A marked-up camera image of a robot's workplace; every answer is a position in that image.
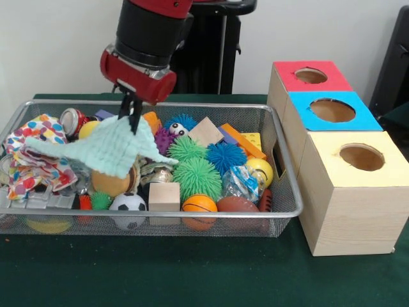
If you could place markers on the small brown football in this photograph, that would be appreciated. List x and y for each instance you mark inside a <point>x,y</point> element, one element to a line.
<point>238,204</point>

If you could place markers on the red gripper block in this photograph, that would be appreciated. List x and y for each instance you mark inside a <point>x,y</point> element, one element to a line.
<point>137,83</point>

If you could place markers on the colourful polka dot cloth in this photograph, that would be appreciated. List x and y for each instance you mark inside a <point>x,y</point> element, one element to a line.
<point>41,169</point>

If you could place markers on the dark green tablecloth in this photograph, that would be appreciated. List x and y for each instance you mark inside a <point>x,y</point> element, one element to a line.
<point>399,118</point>
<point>191,272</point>

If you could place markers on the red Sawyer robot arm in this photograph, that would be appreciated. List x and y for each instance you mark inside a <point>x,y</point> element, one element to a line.
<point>150,28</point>

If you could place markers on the small orange basketball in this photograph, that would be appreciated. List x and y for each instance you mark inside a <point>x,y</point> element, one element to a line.
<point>199,203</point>

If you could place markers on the mint green waffle cloth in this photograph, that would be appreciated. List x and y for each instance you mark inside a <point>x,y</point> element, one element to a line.
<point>108,150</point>

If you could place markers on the clear plastic packet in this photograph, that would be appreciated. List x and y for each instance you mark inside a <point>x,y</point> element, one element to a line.
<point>241,185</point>

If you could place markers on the green spiky rubber ball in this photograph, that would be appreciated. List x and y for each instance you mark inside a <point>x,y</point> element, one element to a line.
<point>196,177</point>

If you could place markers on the blue spiky rubber ball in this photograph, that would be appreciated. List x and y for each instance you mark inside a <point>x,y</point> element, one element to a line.
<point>227,156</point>

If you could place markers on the wooden box with three holes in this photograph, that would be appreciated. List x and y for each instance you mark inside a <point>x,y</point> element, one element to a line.
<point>351,217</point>

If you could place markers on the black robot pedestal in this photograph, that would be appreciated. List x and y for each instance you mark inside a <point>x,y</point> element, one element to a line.
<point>217,48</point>

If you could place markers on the small soccer ball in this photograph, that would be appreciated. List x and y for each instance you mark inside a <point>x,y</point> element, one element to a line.
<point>128,203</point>

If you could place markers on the yellow ball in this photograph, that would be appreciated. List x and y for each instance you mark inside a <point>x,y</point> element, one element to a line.
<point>262,171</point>

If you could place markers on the plain wooden block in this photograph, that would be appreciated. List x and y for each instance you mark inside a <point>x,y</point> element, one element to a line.
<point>164,195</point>
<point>206,132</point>

